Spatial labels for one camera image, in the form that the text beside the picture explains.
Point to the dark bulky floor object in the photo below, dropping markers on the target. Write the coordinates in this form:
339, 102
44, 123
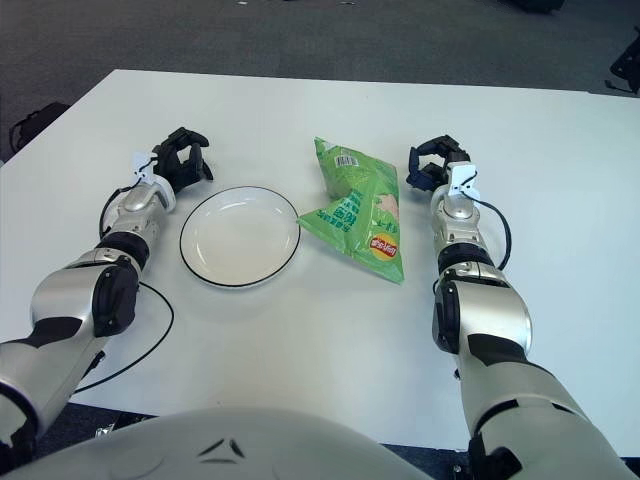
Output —
535, 4

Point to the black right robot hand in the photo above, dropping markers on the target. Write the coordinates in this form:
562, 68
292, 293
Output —
431, 172

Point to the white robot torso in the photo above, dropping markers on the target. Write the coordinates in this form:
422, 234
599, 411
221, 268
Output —
200, 450

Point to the green snack chip bag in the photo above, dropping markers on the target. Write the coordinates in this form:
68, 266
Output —
360, 215

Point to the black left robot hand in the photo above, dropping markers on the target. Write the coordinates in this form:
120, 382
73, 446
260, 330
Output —
176, 162

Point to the black backpack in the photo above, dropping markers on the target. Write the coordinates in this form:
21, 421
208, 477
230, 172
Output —
37, 125

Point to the black chair base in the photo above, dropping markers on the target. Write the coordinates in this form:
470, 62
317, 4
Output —
627, 65

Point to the white plate black rim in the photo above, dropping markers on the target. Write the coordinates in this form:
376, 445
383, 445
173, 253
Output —
240, 240

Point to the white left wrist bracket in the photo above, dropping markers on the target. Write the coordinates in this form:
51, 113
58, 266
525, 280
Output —
145, 172

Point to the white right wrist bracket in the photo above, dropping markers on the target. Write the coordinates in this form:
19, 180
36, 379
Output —
462, 177

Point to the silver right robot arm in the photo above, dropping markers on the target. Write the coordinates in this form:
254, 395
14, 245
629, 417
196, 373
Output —
490, 320

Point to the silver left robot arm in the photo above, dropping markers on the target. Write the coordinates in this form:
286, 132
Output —
75, 305

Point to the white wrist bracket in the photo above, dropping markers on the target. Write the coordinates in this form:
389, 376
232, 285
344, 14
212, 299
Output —
462, 177
145, 172

